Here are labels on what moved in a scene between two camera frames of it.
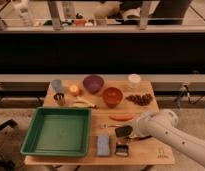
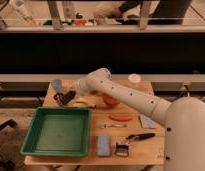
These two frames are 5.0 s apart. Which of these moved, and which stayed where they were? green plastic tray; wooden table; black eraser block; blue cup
Moved: black eraser block
Stayed: green plastic tray; wooden table; blue cup
